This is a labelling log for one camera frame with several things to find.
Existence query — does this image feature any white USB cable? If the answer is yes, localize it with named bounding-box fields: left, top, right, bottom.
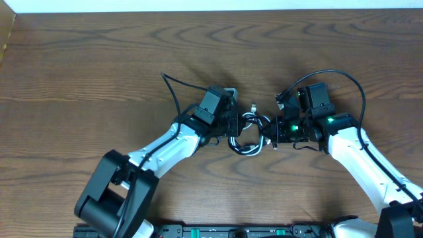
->
left=229, top=103, right=272, bottom=156

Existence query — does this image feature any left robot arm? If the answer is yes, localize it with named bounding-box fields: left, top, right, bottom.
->
left=74, top=85, right=245, bottom=237

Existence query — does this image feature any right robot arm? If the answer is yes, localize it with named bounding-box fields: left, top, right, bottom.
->
left=262, top=83, right=422, bottom=237

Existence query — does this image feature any cardboard box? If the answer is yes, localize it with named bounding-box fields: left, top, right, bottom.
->
left=0, top=0, right=16, bottom=61

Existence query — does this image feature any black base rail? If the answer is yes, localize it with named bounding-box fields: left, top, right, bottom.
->
left=72, top=223, right=338, bottom=238

